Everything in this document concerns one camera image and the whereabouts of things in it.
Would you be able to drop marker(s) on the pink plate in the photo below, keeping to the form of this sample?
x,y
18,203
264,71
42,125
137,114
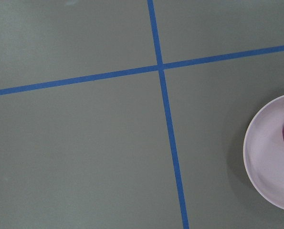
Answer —
x,y
263,152

